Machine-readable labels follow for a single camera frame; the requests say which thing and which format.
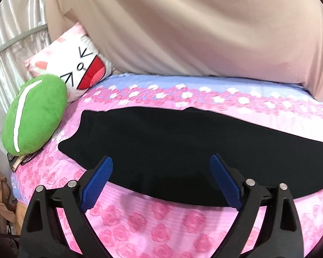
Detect cat face pillow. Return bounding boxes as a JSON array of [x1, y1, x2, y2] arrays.
[[24, 23, 116, 103]]

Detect dark flat device under pillow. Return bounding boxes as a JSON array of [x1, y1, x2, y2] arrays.
[[21, 150, 44, 166]]

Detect black pants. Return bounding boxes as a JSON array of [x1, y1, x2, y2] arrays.
[[58, 107, 323, 207]]

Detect pink floral bedsheet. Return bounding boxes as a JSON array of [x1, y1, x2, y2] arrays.
[[11, 72, 323, 258]]

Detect grey metal bar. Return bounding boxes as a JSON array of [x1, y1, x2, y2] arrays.
[[0, 24, 47, 60]]

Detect beige hanging cloth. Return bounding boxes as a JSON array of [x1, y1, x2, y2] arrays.
[[44, 0, 323, 103]]

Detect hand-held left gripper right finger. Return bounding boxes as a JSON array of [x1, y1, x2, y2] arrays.
[[210, 154, 303, 258]]

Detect green plush pillow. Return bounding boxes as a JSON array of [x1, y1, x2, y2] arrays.
[[2, 74, 68, 156]]

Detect tan crumpled clothing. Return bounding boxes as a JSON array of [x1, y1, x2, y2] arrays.
[[0, 169, 19, 234]]

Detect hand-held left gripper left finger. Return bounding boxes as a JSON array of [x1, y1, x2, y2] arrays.
[[19, 156, 113, 258]]

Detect silver satin curtain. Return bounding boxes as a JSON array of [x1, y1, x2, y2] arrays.
[[0, 0, 53, 129]]

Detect tan flat object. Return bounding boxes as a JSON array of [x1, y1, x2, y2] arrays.
[[8, 153, 26, 173]]

